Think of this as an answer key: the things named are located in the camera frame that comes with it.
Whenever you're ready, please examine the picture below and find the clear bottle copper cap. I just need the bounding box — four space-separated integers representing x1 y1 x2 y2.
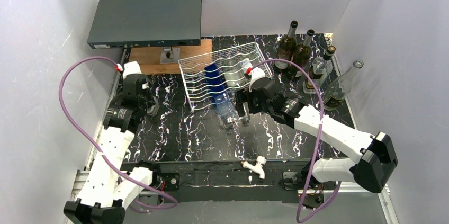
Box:
238 58 257 86

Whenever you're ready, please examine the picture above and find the blue square glass bottle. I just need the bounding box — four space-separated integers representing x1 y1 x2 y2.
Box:
205 63 235 130

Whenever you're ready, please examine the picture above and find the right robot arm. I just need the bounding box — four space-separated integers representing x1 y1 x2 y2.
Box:
235 77 398 193

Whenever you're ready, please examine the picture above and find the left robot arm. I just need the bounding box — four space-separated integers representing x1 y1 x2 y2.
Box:
64 73 158 223

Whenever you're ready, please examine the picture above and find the dark green wine bottle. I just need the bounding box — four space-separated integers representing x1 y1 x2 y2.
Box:
273 20 298 73

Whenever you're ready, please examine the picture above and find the square clear bottle gold label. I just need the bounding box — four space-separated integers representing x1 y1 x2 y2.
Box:
308 46 336 89

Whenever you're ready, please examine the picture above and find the tall clear bottle black label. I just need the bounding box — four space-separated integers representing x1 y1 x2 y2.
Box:
322 60 364 111

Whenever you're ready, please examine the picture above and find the wooden board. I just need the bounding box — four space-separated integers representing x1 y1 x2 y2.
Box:
129 39 212 75

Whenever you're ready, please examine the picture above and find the white faucet tap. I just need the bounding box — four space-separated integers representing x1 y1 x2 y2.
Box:
240 156 267 179

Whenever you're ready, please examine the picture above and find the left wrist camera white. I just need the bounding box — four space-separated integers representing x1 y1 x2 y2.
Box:
122 61 142 79

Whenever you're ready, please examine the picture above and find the grey metal stand bracket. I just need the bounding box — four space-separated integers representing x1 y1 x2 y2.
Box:
160 47 181 64

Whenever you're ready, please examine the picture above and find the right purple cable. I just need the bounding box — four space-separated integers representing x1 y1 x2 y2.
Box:
245 58 342 224

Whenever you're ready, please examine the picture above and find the purple cable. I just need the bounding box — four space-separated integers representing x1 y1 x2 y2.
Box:
245 58 342 224
58 56 179 214

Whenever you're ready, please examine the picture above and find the white wire wine rack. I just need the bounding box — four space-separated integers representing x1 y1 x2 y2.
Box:
178 42 265 112

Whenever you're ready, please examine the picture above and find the grey rack-mount device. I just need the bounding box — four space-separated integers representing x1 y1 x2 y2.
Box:
87 0 202 49

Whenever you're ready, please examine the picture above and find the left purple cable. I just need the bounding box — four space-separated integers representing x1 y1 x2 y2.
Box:
58 56 179 214

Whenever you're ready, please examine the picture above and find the aluminium rail frame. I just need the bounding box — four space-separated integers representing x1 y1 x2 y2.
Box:
65 168 399 224

